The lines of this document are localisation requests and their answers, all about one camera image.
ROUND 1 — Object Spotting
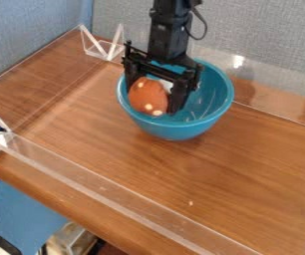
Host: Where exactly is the brown spotted toy mushroom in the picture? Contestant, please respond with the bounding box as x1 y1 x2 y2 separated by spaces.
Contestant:
128 77 167 117

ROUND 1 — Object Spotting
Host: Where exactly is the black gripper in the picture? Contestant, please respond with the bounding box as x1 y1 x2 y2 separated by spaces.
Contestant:
123 40 203 115

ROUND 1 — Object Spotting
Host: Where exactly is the clear acrylic back barrier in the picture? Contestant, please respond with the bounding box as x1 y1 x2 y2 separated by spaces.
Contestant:
113 29 305 131

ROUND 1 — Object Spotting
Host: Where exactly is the clear acrylic barrier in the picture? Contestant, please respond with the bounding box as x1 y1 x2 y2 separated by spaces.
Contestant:
0 129 262 255
113 29 305 131

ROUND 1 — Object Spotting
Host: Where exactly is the blue plastic bowl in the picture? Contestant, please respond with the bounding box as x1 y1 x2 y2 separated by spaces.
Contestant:
116 58 235 140

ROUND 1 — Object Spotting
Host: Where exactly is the clear acrylic corner bracket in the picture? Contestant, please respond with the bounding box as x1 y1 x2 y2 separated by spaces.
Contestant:
79 24 126 63

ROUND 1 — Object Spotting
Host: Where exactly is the clear box under table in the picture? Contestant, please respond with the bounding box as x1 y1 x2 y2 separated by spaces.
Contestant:
36 222 99 255

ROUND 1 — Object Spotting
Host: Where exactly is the clear acrylic front barrier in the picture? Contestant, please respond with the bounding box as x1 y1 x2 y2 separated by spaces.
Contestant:
0 129 262 255

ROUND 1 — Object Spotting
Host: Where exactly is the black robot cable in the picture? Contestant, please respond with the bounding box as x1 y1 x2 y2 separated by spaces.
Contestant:
188 6 210 42

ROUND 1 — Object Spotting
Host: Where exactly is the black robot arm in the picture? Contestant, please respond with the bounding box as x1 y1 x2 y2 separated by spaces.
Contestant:
123 0 207 115

